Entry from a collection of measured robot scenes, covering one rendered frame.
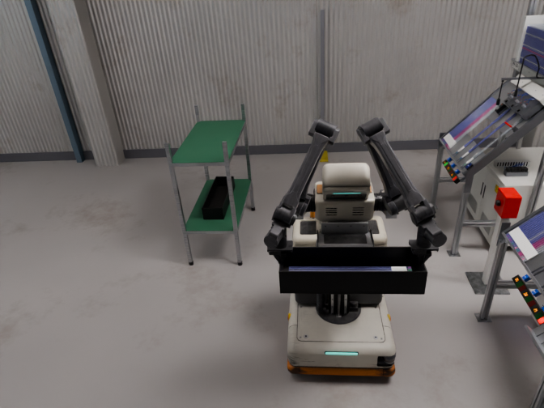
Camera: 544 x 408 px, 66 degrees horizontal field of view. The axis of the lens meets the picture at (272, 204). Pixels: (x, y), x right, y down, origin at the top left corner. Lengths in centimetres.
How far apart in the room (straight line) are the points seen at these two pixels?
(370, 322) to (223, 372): 95
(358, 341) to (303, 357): 33
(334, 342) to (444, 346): 80
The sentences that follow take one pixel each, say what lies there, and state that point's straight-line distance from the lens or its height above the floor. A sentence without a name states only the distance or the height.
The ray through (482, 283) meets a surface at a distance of 354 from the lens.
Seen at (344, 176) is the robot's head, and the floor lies 135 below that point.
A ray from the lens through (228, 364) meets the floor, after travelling 285.
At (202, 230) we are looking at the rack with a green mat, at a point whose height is 35.
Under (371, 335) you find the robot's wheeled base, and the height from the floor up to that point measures 28.
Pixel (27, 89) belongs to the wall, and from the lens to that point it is 620.
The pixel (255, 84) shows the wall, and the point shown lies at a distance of 519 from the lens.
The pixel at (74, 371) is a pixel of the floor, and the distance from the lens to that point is 315.
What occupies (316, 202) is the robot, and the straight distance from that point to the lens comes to 197.
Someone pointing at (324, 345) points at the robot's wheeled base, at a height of 28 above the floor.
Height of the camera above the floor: 221
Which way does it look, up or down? 31 degrees down
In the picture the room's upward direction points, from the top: 4 degrees counter-clockwise
